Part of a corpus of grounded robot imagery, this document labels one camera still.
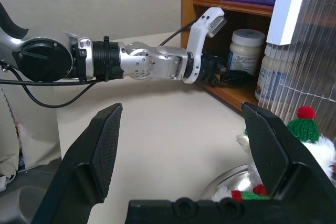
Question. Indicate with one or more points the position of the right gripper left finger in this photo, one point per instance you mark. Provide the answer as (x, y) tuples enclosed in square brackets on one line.
[(78, 155)]

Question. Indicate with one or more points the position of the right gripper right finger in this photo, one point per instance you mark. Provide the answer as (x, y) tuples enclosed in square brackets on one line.
[(283, 155)]

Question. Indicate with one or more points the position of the white plush with green hat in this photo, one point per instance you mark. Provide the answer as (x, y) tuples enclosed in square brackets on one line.
[(304, 129)]

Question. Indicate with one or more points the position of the white lidded jar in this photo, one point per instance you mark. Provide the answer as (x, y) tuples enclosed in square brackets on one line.
[(245, 48), (267, 77)]

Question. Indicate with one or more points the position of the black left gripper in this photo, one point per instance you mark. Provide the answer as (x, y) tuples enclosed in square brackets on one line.
[(210, 69)]

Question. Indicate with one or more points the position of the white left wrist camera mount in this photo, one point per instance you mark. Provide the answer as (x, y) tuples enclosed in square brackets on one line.
[(197, 37)]

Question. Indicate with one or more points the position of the white rectangular box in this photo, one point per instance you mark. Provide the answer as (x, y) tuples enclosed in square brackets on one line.
[(284, 16)]

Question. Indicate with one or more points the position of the wooden cabinet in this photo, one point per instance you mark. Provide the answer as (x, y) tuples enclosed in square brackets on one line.
[(187, 11)]

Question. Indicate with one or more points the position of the ribbed glass sliding door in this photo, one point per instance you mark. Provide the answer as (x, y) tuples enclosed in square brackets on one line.
[(315, 64)]

